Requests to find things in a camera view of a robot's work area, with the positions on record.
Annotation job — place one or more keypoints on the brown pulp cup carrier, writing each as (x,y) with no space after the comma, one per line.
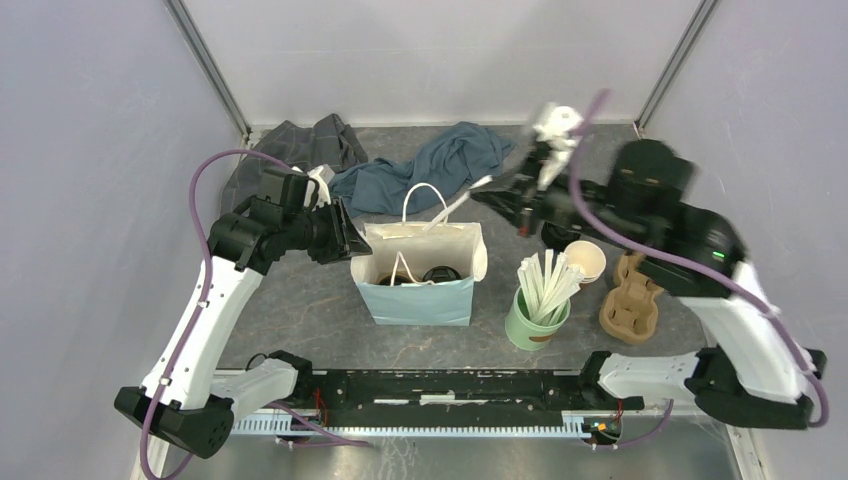
(629,311)

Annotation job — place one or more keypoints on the black plastic cup lid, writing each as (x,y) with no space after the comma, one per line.
(441,274)

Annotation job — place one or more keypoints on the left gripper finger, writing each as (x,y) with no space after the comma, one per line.
(347,247)
(347,233)

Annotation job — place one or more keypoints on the blue-grey cloth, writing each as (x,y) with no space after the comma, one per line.
(461,155)

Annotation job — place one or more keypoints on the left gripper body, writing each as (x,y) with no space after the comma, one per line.
(326,233)

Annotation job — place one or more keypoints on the white straw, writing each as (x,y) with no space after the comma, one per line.
(443,217)

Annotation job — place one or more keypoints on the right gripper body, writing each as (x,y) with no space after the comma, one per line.
(557,204)

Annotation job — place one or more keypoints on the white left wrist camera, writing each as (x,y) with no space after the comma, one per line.
(318,182)

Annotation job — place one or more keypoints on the stack of paper cups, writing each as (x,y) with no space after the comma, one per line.
(588,258)

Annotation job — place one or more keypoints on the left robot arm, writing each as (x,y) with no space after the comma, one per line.
(179,400)

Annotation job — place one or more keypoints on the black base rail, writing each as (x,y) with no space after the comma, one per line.
(451,398)

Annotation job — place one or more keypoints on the light blue paper bag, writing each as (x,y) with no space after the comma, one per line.
(421,273)

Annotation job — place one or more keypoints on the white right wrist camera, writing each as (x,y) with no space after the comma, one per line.
(556,127)

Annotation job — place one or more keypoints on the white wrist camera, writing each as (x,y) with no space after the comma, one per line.
(556,127)
(318,182)

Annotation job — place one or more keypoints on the green cup holding straws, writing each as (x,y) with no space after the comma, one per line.
(526,334)

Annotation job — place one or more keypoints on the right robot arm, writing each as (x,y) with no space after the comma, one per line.
(756,375)

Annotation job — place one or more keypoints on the grey checked cloth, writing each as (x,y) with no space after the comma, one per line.
(330,141)

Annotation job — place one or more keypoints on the stack of black lids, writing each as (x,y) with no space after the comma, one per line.
(558,238)

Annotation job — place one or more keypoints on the bundle of wrapped straws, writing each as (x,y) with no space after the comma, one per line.
(547,283)

